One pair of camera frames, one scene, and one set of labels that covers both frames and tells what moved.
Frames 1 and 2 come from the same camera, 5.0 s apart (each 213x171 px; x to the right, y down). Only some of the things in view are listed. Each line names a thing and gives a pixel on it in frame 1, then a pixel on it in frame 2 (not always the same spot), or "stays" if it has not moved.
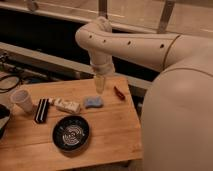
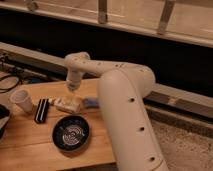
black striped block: x=40 y=114 stays
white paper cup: x=21 y=98 stays
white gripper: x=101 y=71 -> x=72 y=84
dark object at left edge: x=5 y=115 stays
